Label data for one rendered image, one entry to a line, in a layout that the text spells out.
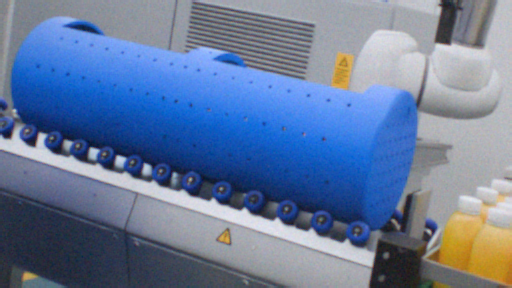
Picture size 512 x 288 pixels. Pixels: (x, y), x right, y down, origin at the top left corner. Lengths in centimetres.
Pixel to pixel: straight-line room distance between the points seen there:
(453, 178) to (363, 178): 300
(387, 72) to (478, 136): 227
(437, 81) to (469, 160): 226
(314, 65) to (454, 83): 125
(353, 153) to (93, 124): 61
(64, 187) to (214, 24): 190
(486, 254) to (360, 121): 33
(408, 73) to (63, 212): 96
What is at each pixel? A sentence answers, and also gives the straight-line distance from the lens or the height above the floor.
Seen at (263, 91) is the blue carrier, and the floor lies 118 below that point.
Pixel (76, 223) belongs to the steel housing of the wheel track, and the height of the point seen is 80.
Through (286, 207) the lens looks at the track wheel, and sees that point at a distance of 157.
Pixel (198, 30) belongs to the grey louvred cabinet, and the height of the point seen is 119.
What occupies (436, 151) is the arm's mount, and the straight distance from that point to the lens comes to 226.
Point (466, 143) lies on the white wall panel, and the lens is 442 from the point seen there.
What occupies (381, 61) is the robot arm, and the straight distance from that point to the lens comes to 217.
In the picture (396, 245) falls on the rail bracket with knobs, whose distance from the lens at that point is 136.
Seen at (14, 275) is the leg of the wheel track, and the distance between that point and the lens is 226.
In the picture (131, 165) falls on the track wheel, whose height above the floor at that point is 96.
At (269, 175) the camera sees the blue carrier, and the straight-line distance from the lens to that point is 156.
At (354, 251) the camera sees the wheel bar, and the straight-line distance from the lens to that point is 152.
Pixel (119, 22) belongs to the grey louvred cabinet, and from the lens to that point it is 399.
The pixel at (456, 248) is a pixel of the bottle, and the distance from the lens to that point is 143.
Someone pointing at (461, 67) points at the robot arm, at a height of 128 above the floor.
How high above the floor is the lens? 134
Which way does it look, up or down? 9 degrees down
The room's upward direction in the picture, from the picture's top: 10 degrees clockwise
